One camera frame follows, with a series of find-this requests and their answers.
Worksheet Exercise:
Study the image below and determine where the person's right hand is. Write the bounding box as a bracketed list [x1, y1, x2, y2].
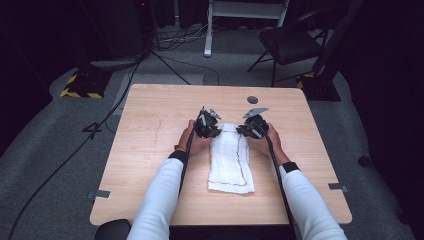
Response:
[247, 122, 292, 167]

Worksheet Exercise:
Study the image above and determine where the black yellow striped stand base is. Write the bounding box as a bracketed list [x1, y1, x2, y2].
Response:
[59, 68, 113, 100]
[296, 72, 342, 102]

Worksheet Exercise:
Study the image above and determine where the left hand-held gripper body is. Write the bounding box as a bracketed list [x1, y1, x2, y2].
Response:
[193, 106, 222, 138]

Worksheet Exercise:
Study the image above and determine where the thin black floor cable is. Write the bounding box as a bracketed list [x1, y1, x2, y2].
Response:
[149, 49, 221, 87]

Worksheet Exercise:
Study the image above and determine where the black folding chair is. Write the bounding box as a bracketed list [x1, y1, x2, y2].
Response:
[246, 9, 331, 88]

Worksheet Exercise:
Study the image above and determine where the person's dark clothing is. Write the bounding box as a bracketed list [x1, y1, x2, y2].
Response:
[168, 224, 298, 240]

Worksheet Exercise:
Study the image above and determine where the person's left hand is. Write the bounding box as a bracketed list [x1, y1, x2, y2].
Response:
[177, 119, 212, 158]

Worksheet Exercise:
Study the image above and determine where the black seat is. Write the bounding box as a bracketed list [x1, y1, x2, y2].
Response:
[94, 218, 133, 240]

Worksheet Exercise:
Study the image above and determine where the left hand-held gripper black cable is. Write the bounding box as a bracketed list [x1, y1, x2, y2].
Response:
[177, 106, 206, 198]

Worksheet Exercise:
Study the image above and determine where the black caster wheel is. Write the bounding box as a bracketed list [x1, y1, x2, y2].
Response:
[357, 153, 372, 168]

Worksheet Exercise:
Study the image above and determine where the grey tape piece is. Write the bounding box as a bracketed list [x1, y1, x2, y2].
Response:
[327, 182, 350, 194]
[86, 189, 111, 201]

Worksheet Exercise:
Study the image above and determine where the black slanted stand pole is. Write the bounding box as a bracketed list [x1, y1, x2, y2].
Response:
[313, 0, 365, 78]

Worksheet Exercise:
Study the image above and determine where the white metal stand frame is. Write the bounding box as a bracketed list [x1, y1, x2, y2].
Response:
[203, 0, 291, 59]

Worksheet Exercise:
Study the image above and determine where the long black floor cable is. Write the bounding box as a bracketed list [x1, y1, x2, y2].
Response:
[7, 61, 143, 240]

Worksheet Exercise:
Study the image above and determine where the bundle of floor cables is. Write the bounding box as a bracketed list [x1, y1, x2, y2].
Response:
[152, 23, 216, 52]

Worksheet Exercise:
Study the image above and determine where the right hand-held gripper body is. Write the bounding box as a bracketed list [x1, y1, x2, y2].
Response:
[242, 106, 270, 140]

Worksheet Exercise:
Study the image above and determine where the white cloth with brown stitching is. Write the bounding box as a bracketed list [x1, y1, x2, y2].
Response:
[207, 122, 256, 195]

